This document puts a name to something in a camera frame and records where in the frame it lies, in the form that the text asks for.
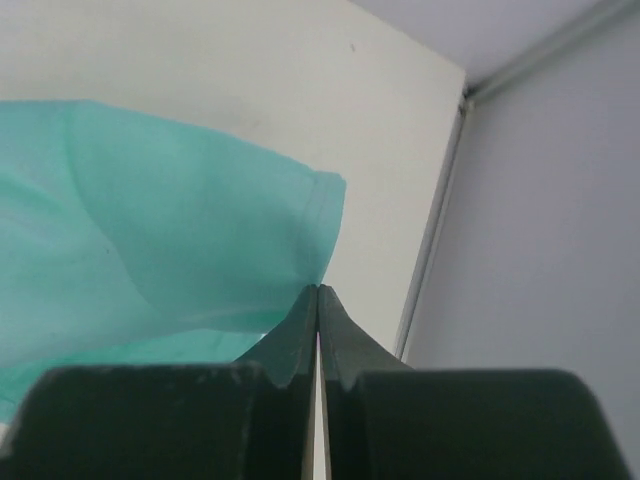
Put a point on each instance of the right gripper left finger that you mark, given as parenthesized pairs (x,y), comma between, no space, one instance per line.
(252,418)

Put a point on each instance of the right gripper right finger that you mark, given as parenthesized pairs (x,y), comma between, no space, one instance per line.
(386,420)

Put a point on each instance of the teal t-shirt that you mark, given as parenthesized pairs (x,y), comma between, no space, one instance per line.
(127,238)

